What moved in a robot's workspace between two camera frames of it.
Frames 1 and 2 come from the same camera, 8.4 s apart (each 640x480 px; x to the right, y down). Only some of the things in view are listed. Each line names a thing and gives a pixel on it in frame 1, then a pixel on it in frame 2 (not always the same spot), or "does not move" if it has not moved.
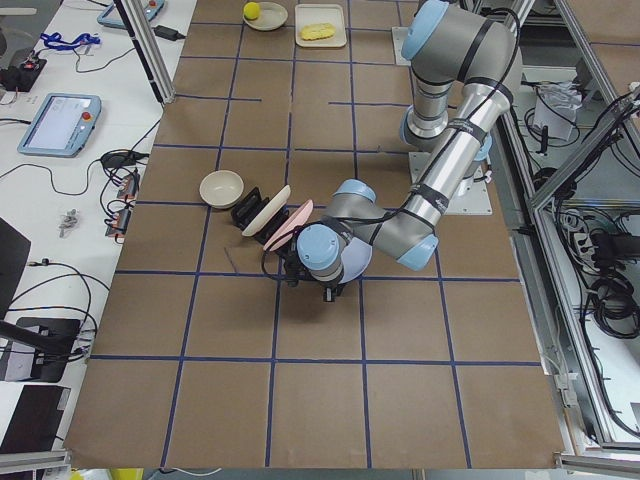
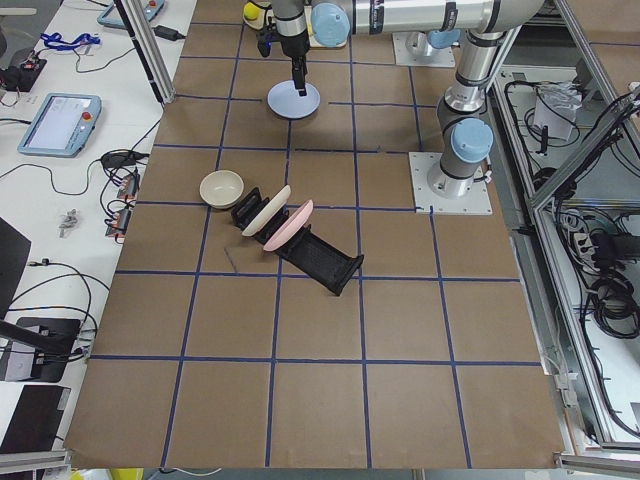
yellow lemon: (251, 10) does not move
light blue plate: (356, 257) → (284, 100)
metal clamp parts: (70, 220) does not move
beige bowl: (221, 188) does not move
